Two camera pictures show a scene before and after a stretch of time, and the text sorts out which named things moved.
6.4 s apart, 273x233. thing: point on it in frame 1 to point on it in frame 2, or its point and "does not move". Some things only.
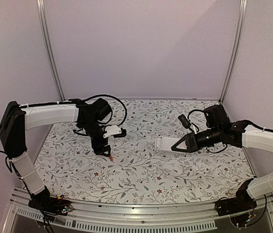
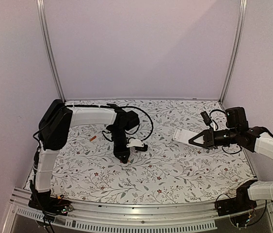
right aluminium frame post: x=243 y=6 does not move
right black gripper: x=193 y=140 to x=209 y=139
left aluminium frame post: x=41 y=7 does not move
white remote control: x=165 y=143 to x=183 y=135
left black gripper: x=96 y=145 to x=120 y=153
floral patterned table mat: x=140 y=166 does not move
